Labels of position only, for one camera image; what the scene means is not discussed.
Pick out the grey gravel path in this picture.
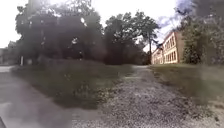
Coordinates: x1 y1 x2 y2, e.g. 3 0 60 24
71 64 224 128

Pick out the overgrown grass patch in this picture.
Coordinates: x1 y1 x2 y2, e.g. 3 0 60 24
11 59 136 111

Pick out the yellow brick building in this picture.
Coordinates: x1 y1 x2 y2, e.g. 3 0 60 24
150 29 186 65

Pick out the grey asphalt road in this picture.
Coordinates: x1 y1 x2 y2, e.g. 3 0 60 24
0 65 101 128

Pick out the group of dark trees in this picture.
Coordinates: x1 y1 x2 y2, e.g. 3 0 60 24
13 0 161 66

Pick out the grass lawn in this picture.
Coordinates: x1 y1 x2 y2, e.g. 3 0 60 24
148 63 224 108

